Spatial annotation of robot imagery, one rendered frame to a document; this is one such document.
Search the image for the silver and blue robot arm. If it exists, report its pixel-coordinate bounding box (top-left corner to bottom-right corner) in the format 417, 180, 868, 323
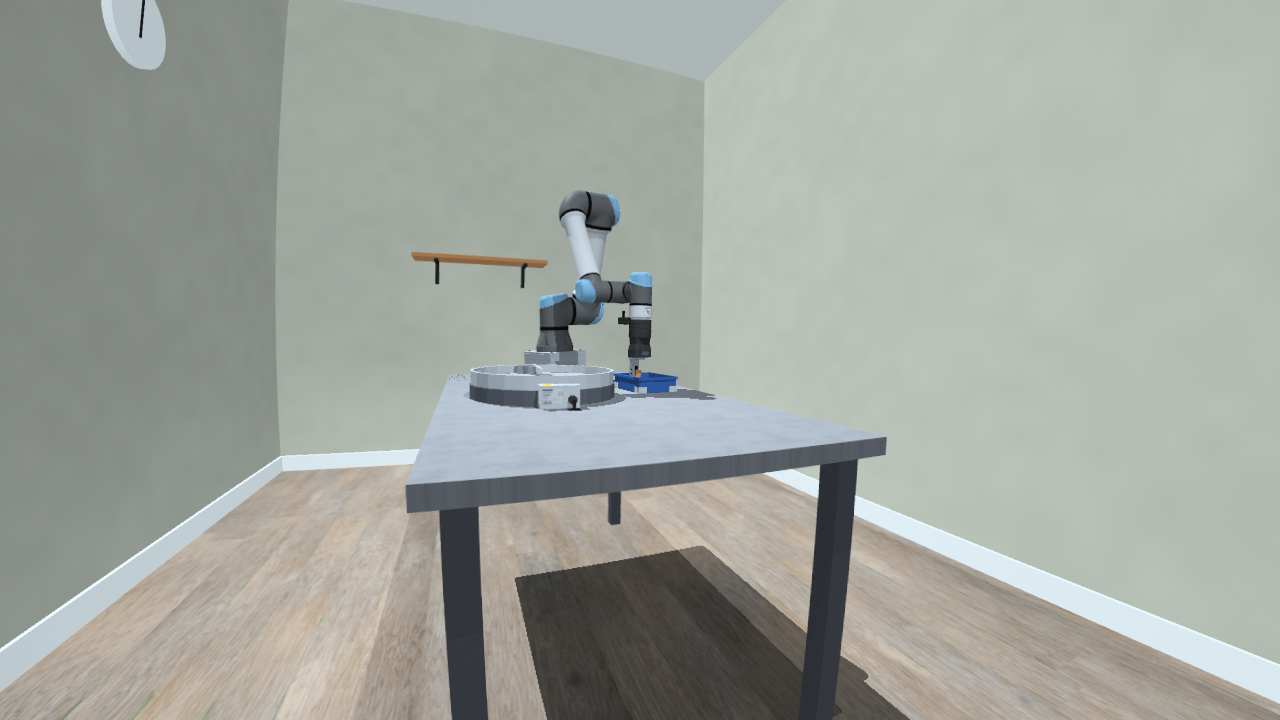
536, 190, 653, 352

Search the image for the blue open crate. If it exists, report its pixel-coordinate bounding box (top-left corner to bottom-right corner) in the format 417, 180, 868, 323
614, 372, 678, 395

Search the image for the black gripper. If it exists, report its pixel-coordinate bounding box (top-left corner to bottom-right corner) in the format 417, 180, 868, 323
618, 306, 652, 375

